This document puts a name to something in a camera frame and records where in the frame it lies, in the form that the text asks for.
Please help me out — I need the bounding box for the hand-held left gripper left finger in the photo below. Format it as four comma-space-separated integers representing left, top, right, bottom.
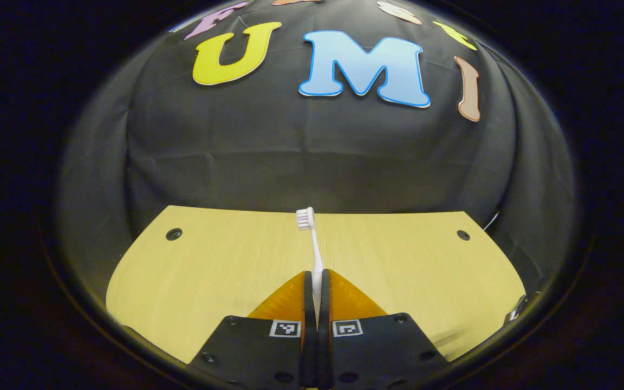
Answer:
186, 271, 319, 390

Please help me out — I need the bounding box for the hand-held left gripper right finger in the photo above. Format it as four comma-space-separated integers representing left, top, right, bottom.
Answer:
317, 269, 449, 390

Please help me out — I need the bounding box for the white toothbrush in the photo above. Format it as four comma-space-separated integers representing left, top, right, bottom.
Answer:
296, 207, 325, 326

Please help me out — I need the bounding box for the light wooden desktop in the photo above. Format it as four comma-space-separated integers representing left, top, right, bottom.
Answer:
105, 205, 527, 365

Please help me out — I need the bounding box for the black backdrop cloth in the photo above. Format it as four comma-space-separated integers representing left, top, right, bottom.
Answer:
55, 0, 581, 326

